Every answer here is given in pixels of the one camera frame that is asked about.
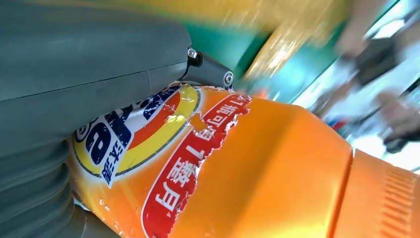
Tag green table mat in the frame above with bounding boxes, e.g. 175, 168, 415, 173
185, 0, 401, 104

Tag black tablet on stand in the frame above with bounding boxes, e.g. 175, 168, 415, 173
354, 38, 401, 87

